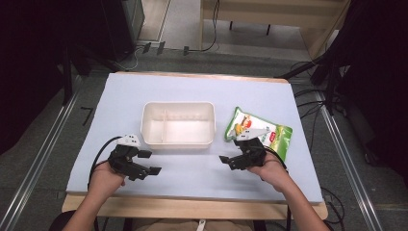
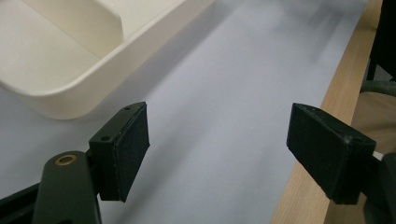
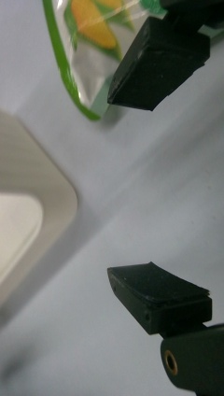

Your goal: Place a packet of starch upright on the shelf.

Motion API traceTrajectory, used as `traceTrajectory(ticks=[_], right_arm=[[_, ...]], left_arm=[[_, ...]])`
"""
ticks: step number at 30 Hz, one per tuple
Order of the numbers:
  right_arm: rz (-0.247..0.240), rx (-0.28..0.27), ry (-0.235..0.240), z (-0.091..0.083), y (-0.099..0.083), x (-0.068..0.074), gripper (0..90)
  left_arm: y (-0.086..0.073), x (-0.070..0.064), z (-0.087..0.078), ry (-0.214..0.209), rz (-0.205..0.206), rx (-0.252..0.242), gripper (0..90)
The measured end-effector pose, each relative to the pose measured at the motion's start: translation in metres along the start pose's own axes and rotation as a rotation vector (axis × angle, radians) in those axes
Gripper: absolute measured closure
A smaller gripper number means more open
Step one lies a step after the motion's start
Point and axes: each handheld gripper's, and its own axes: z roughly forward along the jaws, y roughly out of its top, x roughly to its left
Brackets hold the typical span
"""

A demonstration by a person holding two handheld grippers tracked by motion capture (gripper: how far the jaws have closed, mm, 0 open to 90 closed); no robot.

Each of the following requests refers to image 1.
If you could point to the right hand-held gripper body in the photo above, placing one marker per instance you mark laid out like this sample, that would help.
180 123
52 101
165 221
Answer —
251 154

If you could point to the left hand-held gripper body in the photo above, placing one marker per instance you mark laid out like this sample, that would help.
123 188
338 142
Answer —
123 157

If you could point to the green snack bag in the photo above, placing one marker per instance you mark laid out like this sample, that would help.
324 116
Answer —
278 136

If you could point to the white plastic container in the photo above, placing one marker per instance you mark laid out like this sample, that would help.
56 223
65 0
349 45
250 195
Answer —
178 128

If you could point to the person's right hand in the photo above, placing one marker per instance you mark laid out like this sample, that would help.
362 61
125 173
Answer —
272 171

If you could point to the person's left hand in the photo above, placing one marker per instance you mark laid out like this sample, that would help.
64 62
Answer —
104 179

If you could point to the wooden table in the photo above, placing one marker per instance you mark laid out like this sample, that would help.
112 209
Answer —
192 210

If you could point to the person's beige clothing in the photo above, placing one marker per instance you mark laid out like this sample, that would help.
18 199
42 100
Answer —
179 225

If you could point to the light blue table mat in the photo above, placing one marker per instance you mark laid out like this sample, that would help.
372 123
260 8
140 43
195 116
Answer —
192 86

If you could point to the black stand leg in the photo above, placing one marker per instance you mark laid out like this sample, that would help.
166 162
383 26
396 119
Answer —
298 69

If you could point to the dark curtain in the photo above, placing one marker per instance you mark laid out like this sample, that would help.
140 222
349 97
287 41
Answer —
32 64
378 64

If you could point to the black cabinet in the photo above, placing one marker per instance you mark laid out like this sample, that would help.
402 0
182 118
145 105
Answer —
118 25

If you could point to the light wooden furniture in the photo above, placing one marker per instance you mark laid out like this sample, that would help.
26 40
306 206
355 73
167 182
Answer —
272 12

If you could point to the metal floor rail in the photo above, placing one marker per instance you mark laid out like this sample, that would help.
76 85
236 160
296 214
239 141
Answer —
41 157
349 166

